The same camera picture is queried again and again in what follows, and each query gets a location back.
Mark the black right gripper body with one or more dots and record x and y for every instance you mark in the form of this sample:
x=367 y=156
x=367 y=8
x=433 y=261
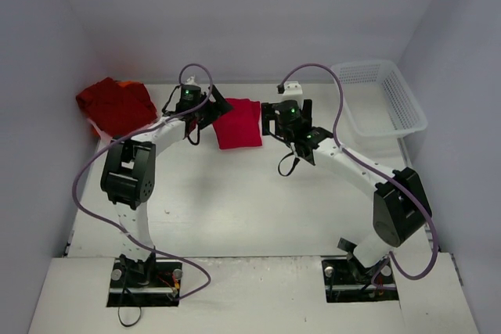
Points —
x=268 y=118

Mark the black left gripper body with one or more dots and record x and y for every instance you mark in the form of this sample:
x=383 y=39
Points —
x=213 y=105

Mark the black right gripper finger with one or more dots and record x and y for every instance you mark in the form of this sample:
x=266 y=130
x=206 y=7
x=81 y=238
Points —
x=306 y=112
x=269 y=119

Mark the magenta t shirt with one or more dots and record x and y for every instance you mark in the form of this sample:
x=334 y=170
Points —
x=239 y=128

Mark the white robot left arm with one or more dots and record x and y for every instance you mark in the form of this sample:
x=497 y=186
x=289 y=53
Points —
x=129 y=172

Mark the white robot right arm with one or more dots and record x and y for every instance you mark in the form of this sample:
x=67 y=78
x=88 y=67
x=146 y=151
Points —
x=399 y=203

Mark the white plastic basket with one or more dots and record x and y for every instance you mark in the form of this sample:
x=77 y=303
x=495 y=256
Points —
x=378 y=102

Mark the dark red folded t shirt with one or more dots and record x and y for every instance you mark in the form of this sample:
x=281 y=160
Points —
x=116 y=108

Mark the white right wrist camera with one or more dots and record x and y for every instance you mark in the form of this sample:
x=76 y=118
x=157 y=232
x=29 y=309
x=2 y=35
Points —
x=290 y=90

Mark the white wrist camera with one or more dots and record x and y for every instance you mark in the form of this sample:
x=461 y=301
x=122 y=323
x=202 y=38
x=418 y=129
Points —
x=290 y=90
x=191 y=80

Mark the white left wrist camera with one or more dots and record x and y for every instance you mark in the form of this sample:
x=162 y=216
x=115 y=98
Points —
x=191 y=80

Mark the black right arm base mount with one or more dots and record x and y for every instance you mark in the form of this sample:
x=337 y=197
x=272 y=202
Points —
x=347 y=281

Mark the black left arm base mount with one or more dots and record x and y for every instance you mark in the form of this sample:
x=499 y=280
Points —
x=155 y=283

